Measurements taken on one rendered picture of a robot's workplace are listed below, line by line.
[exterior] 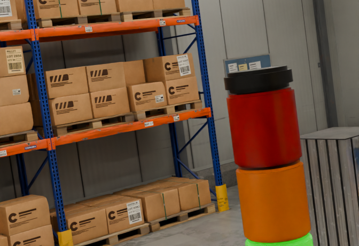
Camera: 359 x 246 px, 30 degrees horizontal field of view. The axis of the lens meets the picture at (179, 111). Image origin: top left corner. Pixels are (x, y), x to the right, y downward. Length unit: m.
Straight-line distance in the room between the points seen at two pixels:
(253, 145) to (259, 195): 0.04
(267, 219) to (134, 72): 9.60
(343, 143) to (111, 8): 7.36
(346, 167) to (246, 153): 1.82
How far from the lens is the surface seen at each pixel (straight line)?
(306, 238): 0.50
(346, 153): 2.28
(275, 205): 0.48
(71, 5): 9.09
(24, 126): 8.67
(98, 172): 10.68
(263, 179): 0.48
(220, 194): 10.29
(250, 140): 0.48
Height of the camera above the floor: 2.35
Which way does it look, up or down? 4 degrees down
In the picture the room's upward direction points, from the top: 8 degrees counter-clockwise
